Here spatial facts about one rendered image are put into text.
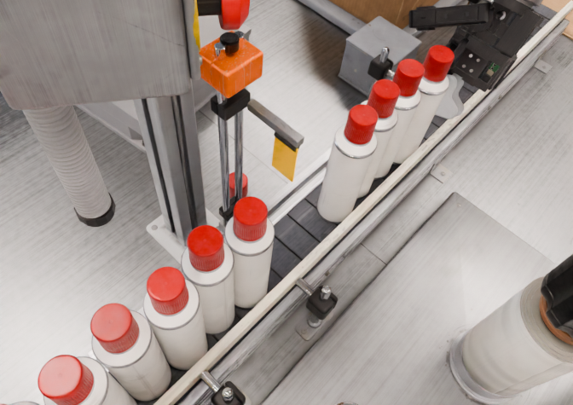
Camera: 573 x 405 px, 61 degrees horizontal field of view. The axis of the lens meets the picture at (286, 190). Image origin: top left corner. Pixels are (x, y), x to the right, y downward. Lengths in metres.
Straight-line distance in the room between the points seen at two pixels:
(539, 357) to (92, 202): 0.43
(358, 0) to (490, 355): 0.72
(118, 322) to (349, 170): 0.32
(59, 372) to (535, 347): 0.41
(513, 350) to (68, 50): 0.46
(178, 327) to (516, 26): 0.56
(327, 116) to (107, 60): 0.67
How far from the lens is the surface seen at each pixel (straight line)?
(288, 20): 1.08
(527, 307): 0.52
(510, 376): 0.59
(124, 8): 0.24
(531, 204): 0.91
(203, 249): 0.45
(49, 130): 0.38
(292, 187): 0.63
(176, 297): 0.44
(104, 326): 0.44
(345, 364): 0.64
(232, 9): 0.27
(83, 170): 0.42
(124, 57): 0.26
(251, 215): 0.47
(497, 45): 0.74
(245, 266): 0.52
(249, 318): 0.60
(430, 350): 0.67
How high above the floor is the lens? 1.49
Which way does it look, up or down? 57 degrees down
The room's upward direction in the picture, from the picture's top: 9 degrees clockwise
